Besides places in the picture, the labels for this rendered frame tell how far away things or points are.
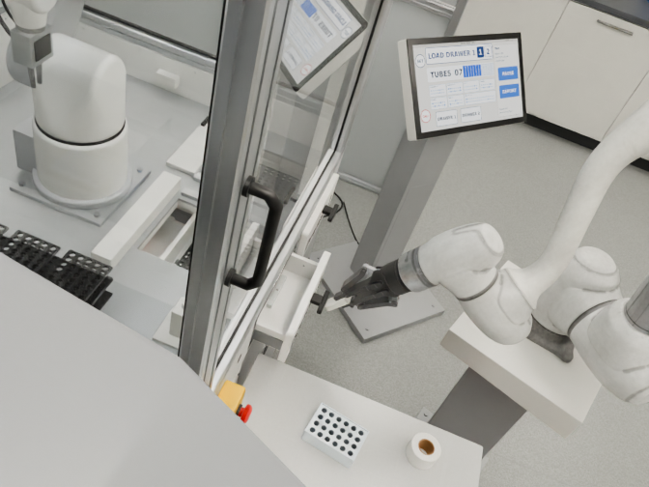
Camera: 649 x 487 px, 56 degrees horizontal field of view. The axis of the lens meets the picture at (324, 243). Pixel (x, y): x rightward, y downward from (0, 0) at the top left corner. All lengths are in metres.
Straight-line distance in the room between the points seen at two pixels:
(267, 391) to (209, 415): 1.14
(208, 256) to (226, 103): 0.23
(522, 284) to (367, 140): 1.97
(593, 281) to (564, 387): 0.28
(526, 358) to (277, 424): 0.67
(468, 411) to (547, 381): 0.39
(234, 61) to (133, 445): 0.40
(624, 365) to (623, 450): 1.39
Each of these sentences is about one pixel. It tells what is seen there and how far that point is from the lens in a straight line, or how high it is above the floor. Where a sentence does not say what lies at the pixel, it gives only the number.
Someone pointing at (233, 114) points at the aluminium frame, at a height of 1.64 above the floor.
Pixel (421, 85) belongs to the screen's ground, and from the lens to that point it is 2.01.
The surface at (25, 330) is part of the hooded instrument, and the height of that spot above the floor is 1.75.
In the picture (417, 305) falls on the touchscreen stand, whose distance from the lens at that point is 2.77.
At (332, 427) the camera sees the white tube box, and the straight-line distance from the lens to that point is 1.41.
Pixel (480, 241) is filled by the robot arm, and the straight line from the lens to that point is 1.20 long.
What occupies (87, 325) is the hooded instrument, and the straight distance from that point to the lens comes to 0.31.
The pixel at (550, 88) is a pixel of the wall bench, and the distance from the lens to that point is 4.31.
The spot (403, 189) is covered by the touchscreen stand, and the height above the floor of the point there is 0.61.
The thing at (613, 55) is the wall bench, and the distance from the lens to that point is 4.24.
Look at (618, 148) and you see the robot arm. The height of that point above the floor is 1.47.
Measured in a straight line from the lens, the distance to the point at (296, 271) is 1.58.
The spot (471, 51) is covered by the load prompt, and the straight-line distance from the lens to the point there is 2.18.
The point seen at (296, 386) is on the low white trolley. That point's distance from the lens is 1.48.
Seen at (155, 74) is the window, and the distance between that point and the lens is 0.67.
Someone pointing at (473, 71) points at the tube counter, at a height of 1.11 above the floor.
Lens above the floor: 2.00
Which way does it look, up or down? 43 degrees down
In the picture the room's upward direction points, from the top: 19 degrees clockwise
